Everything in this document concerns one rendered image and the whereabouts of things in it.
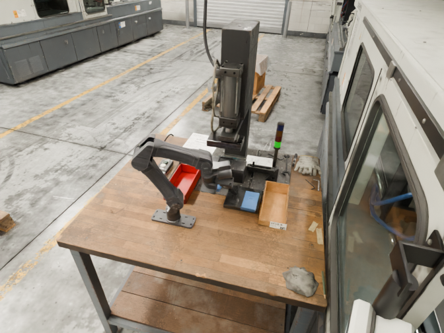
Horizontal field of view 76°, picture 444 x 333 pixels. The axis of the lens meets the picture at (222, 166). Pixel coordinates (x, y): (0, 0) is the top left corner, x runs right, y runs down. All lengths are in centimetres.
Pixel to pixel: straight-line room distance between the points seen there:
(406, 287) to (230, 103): 107
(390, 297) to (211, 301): 149
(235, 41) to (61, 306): 196
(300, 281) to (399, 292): 73
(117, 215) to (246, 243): 62
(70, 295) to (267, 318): 134
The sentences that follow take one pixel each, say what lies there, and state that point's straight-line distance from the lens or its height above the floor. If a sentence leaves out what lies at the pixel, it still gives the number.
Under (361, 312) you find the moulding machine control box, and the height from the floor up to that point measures 146.
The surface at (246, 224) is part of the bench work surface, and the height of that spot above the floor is 90.
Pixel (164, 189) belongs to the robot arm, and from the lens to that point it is 121.
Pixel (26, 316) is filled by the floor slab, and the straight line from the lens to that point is 241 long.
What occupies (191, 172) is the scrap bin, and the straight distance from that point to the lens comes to 162.
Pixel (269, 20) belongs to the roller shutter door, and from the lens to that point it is 1061.
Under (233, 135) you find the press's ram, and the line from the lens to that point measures 143.
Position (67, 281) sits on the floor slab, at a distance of 245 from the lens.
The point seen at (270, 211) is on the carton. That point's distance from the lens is 142.
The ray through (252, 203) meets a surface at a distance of 142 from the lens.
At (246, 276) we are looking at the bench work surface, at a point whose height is 90.
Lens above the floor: 188
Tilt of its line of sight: 36 degrees down
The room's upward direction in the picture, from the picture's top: 2 degrees clockwise
